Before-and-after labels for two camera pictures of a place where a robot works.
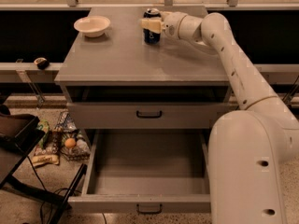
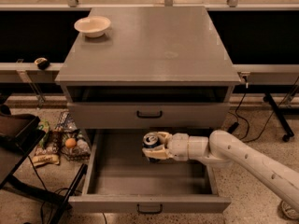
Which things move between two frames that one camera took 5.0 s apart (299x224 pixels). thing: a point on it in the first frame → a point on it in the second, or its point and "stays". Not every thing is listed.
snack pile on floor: x=72 y=145 stays
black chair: x=19 y=133 stays
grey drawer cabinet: x=112 y=79 stays
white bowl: x=92 y=26 stays
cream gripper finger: x=154 y=25 → x=157 y=152
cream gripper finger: x=165 y=14 → x=163 y=137
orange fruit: x=70 y=143 stays
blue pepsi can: x=149 y=36 → x=150 y=140
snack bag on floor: x=47 y=149 stays
